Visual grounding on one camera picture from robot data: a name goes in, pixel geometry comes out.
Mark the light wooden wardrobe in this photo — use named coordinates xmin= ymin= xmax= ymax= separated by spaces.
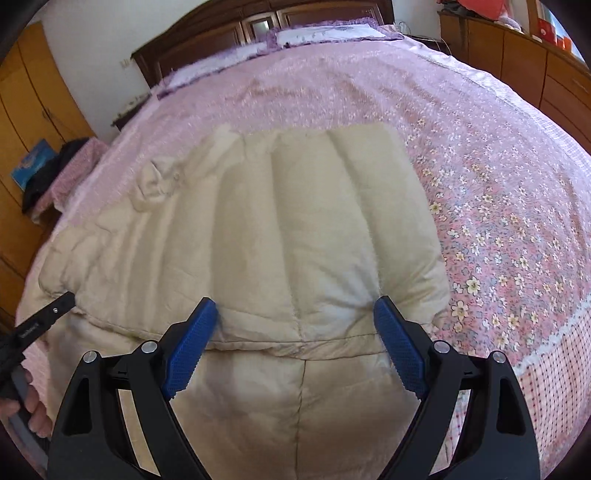
xmin=0 ymin=22 xmax=100 ymax=328

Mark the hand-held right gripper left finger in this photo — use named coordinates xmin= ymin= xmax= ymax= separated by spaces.
xmin=47 ymin=298 xmax=220 ymax=480

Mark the pink floral bedspread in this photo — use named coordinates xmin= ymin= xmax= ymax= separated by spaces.
xmin=14 ymin=28 xmax=591 ymax=480

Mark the pink patterned cloth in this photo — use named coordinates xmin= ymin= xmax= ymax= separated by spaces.
xmin=34 ymin=138 xmax=112 ymax=217

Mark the red cloth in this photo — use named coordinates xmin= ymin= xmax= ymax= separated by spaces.
xmin=455 ymin=0 xmax=511 ymax=20

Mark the blue box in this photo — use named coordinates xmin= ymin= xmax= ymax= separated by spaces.
xmin=11 ymin=138 xmax=60 ymax=190

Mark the white pillow with purple frill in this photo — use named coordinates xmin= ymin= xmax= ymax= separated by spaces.
xmin=156 ymin=41 xmax=280 ymax=100
xmin=270 ymin=17 xmax=403 ymax=48

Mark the wooden sideboard cabinet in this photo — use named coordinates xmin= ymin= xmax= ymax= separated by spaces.
xmin=438 ymin=9 xmax=591 ymax=155

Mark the person's left hand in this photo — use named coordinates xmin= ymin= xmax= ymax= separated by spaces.
xmin=21 ymin=371 xmax=52 ymax=438

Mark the beige down jacket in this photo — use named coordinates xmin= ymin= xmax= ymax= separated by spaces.
xmin=39 ymin=124 xmax=452 ymax=480

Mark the dark wooden headboard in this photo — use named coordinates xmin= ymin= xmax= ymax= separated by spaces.
xmin=131 ymin=0 xmax=394 ymax=89

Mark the dark wooden nightstand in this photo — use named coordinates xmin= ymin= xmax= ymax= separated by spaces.
xmin=111 ymin=91 xmax=153 ymax=133

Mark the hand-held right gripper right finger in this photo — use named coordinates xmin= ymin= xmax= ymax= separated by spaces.
xmin=373 ymin=295 xmax=541 ymax=480

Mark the dark cloth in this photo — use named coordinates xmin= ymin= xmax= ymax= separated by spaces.
xmin=21 ymin=138 xmax=96 ymax=214

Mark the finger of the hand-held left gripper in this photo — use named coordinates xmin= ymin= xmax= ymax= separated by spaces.
xmin=14 ymin=291 xmax=75 ymax=352

